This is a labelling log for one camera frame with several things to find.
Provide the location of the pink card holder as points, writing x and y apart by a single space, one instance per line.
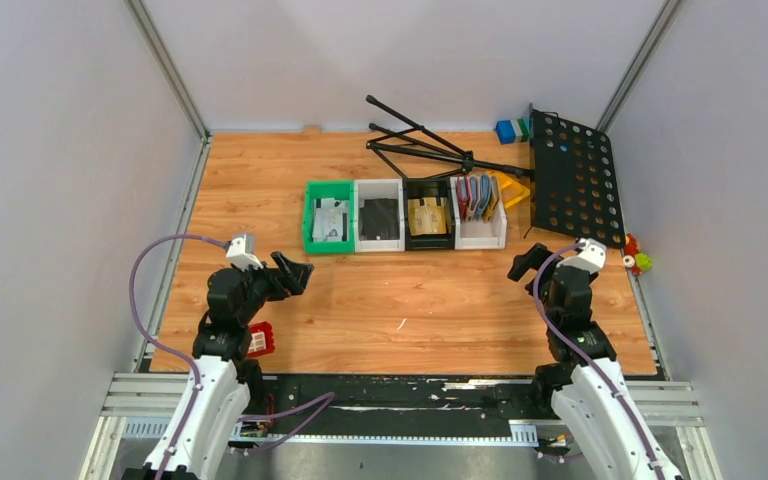
473 190

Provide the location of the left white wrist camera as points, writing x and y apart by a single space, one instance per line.
240 252

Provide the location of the blue green toy block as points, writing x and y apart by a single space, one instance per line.
513 131

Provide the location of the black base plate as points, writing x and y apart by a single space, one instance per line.
394 405

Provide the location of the black perforated stand tray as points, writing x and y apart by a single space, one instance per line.
574 187

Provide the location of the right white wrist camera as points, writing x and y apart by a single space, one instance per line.
590 256

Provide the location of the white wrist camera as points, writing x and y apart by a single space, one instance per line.
240 252
590 256

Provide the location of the yellow plastic triangle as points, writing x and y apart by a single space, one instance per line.
511 191

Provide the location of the black cards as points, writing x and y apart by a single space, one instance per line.
379 220

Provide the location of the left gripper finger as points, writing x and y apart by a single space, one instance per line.
284 264
296 277

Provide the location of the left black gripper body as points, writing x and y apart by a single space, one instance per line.
278 279

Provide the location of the red green toy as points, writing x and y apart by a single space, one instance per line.
634 259

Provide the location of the red white small block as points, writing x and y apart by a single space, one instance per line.
262 340

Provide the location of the silver white cards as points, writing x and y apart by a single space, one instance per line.
330 221

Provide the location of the white bin with black cards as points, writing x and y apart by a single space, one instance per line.
378 188

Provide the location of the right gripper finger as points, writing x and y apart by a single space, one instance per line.
538 251
521 264

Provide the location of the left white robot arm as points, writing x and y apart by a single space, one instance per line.
222 377

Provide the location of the white bin with card holders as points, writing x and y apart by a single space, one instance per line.
478 234

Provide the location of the black folded music stand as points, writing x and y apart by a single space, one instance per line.
420 142

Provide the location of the yellow leather card holder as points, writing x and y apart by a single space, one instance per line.
493 198

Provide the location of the green plastic bin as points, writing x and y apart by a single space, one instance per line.
339 189

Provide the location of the blue card holder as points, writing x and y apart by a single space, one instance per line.
483 194

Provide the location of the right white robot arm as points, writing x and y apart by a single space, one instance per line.
584 386

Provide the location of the red card holder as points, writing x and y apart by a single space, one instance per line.
463 195

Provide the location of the gold cards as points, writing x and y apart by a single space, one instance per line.
428 216

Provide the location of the black plastic bin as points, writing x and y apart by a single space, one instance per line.
418 188

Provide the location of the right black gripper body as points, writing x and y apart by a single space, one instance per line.
537 266

